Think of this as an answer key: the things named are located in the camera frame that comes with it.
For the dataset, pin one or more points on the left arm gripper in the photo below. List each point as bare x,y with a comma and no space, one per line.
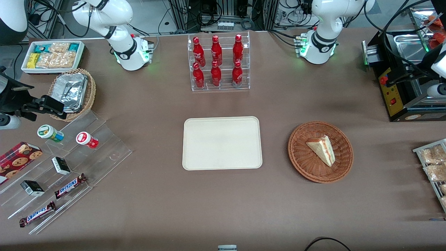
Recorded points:
428,61

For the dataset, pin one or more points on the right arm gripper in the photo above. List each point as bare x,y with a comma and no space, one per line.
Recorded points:
13,98

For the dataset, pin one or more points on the triangular sandwich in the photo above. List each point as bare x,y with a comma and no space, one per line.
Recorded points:
322,150

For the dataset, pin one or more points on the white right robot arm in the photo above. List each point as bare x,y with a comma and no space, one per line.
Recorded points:
122,10

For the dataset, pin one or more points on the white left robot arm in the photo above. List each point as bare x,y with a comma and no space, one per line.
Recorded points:
324,21

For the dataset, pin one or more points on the light oval wicker basket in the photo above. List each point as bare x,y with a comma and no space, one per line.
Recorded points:
91,92

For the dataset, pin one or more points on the brown round wicker basket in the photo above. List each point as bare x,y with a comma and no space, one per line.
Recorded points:
313,164

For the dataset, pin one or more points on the cream rectangular serving tray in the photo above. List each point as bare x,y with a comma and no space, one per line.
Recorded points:
223,143

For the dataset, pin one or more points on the stainless steel food pan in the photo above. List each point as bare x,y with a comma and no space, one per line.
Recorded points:
407,47
416,92

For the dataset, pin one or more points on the green lidded snack cup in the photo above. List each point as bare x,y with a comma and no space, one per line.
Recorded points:
48,132

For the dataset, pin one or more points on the black food warmer machine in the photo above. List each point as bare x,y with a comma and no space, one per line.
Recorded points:
392,99

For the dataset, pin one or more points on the aluminium foil container stack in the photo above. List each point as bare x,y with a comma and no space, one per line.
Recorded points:
71,92

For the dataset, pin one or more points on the white rectangular snack bin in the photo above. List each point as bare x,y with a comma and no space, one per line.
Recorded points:
24,68

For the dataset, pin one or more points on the yellow snack pack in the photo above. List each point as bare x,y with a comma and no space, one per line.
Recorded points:
32,60

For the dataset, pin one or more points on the clear cracker bag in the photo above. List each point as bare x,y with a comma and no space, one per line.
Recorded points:
57,60
59,47

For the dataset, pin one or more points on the red lidded snack cup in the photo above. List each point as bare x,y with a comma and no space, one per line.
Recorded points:
85,139

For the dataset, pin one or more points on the red chocolate chip cookie box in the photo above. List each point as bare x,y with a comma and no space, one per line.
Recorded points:
17,162

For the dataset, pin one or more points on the small black carton box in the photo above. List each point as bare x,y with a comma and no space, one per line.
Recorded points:
32,188
61,166

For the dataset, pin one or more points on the teal snack pack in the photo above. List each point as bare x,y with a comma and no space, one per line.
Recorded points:
74,47
40,48

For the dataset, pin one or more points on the clear acrylic stepped shelf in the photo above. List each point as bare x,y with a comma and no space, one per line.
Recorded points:
104,153

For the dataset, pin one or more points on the snickers chocolate bar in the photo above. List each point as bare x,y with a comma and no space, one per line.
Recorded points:
37,214
69,186

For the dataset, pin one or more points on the clear bagged snack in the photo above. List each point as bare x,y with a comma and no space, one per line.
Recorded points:
443,190
433,155
435,172

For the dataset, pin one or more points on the red cola bottle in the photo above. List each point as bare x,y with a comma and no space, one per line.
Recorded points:
216,76
216,52
198,52
238,50
199,78
237,76

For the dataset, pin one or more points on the clear acrylic bottle rack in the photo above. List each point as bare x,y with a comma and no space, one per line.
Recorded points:
224,89

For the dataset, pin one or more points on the white power strip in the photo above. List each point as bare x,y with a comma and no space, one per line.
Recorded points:
225,25

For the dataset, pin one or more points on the small grey box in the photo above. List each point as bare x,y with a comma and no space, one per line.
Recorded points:
227,248

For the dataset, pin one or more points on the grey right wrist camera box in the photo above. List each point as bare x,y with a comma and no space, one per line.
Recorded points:
9,122

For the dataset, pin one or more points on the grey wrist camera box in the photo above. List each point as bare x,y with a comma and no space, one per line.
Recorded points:
437,90
9,122

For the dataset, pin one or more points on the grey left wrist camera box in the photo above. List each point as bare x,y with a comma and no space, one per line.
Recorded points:
437,90

